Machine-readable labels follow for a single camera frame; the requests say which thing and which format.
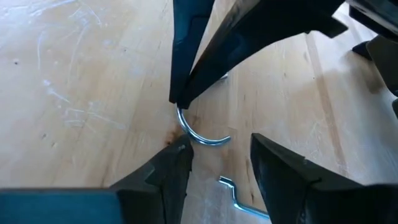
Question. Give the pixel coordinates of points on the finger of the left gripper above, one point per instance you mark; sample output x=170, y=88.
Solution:
x=248, y=31
x=189, y=31

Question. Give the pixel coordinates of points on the straight silver peg hook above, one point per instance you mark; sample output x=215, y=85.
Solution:
x=227, y=181

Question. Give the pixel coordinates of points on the curved silver peg hook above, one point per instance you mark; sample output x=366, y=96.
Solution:
x=199, y=139

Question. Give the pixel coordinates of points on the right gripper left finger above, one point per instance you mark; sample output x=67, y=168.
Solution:
x=161, y=193

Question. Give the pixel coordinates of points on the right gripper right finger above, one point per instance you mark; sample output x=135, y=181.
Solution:
x=295, y=193

